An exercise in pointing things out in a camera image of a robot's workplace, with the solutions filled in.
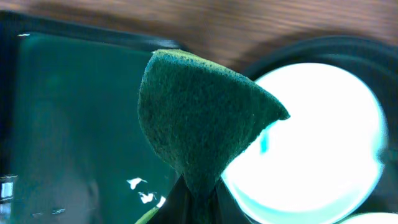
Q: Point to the light green plate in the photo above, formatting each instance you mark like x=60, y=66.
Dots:
x=372, y=218
x=322, y=163

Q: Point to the round black tray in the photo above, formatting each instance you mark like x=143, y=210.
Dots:
x=374, y=63

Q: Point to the black rectangular tray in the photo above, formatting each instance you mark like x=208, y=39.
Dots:
x=72, y=150

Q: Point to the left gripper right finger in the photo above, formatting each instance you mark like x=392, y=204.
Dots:
x=227, y=208

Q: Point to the green sponge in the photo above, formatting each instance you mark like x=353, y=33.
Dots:
x=199, y=115

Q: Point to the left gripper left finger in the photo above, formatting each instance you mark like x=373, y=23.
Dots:
x=177, y=206

